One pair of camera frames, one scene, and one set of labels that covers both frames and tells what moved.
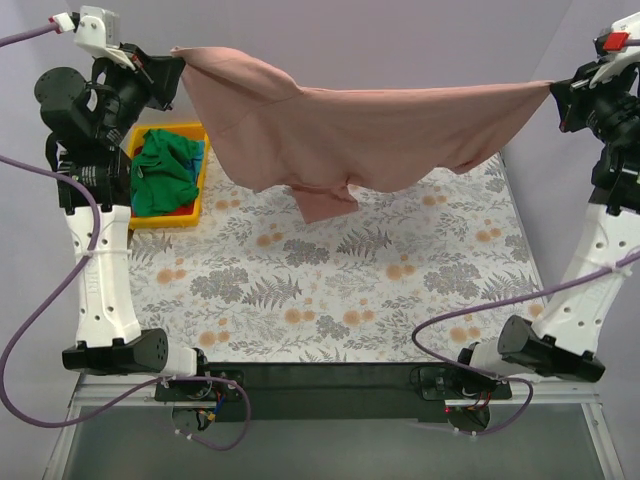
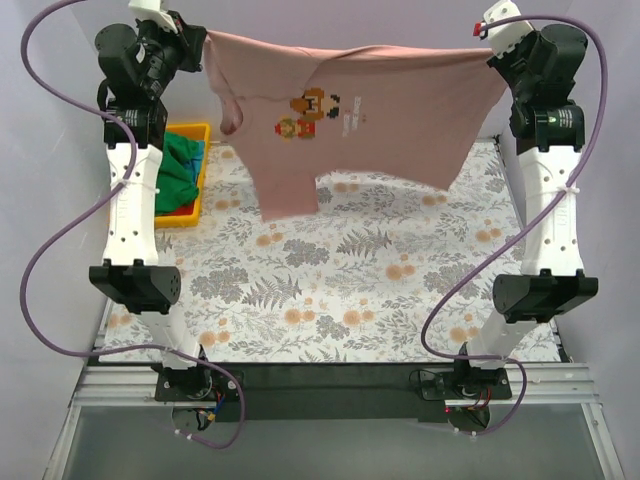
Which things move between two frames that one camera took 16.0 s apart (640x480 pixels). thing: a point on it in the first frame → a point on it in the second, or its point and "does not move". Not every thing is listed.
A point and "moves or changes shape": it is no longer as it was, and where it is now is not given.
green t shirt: (162, 177) does not move
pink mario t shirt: (325, 143) moves or changes shape
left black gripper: (151, 81) → (192, 45)
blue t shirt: (197, 161) does not move
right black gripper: (572, 105) → (505, 64)
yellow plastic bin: (195, 131) does not move
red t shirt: (187, 210) does not move
